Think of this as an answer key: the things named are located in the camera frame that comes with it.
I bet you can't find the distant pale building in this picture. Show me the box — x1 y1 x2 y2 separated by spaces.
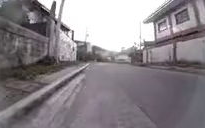
114 52 132 64

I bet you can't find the grey asphalt road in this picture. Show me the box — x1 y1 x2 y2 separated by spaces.
9 61 205 128

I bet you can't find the thin utility pole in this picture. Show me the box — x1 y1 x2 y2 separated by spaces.
138 21 143 64

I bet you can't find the leaning pale pole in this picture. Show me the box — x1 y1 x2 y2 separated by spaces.
53 0 67 63

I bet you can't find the straight concrete pole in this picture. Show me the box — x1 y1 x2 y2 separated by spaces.
47 0 57 63

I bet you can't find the pale concrete kerb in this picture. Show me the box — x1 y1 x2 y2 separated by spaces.
0 62 91 128

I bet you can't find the concrete pavement with weeds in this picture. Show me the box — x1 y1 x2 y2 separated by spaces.
0 62 88 113

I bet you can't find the concrete pavement beside buildings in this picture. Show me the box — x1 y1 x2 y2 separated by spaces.
135 62 205 77

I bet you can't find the two-storey pale building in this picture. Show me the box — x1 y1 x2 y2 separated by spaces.
142 0 205 66

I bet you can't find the building behind concrete wall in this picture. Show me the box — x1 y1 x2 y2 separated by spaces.
0 0 76 38

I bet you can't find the grey concrete wall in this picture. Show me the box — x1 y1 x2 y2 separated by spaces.
0 12 78 74

